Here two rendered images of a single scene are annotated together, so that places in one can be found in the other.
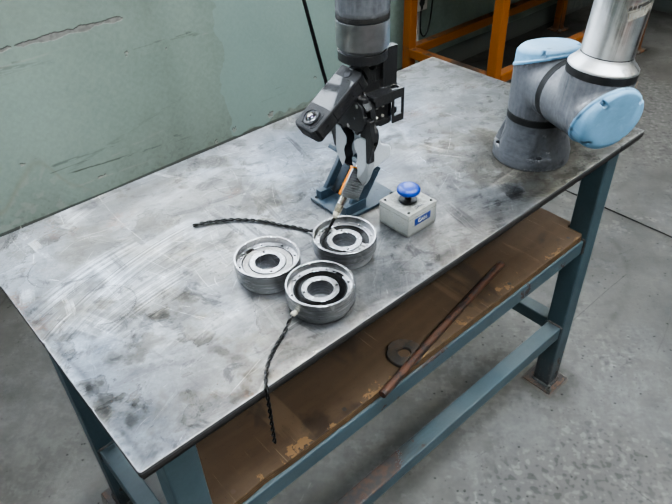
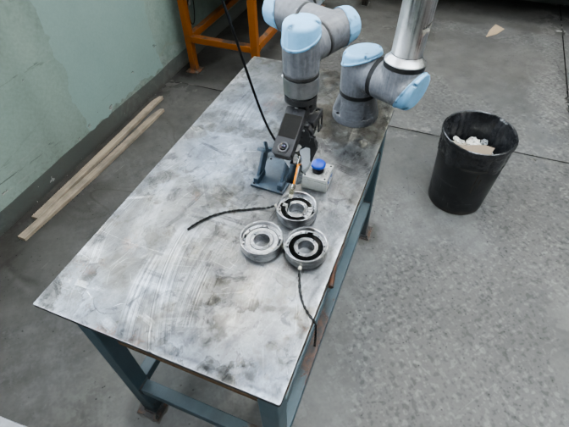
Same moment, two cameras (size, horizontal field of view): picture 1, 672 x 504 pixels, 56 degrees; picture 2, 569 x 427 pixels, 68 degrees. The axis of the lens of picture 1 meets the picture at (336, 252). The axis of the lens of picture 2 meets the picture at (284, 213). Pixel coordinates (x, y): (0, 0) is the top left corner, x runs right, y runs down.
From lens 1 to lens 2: 0.42 m
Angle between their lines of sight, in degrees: 21
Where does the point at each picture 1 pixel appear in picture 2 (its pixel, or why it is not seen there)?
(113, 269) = (156, 280)
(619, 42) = (418, 48)
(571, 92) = (393, 81)
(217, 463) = not seen: hidden behind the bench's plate
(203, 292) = (229, 274)
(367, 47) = (311, 94)
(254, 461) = not seen: hidden behind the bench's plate
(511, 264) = not seen: hidden behind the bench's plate
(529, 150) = (361, 115)
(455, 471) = (340, 303)
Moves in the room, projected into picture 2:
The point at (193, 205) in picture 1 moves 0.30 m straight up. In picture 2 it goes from (175, 213) to (146, 119)
